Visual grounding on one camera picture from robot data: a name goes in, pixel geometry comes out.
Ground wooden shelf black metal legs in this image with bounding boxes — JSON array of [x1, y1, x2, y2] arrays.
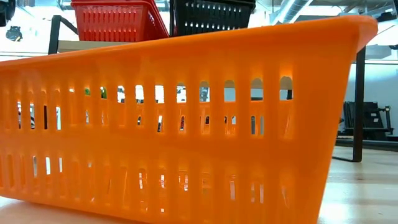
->
[[48, 14, 367, 163]]

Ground black plastic basket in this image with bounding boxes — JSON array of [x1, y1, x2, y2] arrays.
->
[[169, 0, 257, 37]]

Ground red plastic basket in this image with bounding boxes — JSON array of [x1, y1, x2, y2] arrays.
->
[[70, 0, 169, 43]]

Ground orange plastic basket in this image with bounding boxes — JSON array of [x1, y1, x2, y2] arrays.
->
[[0, 14, 379, 224]]

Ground silver ventilation duct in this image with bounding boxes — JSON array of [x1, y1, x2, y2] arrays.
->
[[273, 0, 313, 25]]

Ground black equipment rack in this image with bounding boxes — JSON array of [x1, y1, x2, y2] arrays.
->
[[337, 101, 394, 141]]

